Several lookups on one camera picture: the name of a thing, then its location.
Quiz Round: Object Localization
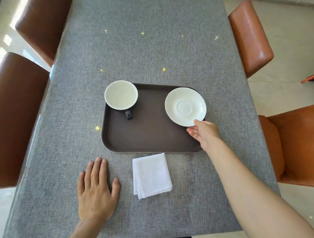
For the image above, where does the white folded cloth napkin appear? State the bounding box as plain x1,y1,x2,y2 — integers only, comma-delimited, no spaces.
132,153,173,200

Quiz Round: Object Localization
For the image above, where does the person's left hand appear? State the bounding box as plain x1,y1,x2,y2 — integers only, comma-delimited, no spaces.
77,157,121,222

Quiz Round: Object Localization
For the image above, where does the brown leather chair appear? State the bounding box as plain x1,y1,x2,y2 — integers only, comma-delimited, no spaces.
15,0,73,68
259,105,314,187
228,0,275,79
0,52,51,189

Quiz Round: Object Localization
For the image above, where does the grey tablecloth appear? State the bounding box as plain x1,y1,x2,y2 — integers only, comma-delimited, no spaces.
2,0,281,238

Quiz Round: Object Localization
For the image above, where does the person's left forearm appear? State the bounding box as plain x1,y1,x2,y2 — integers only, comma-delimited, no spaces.
69,217,106,238

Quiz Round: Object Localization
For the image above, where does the person's right forearm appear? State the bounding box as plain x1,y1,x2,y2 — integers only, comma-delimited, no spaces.
203,138,314,238

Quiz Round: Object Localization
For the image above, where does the dark brown serving tray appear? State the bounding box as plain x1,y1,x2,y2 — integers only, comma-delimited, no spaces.
101,83,206,154

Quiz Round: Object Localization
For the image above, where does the white saucer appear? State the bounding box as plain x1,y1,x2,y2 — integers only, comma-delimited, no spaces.
165,87,207,127

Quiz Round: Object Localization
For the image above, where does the black cup with white inside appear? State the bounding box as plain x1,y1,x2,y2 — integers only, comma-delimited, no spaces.
104,80,138,120

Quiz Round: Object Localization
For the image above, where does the person's right hand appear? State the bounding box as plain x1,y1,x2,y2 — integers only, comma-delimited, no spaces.
186,119,221,151

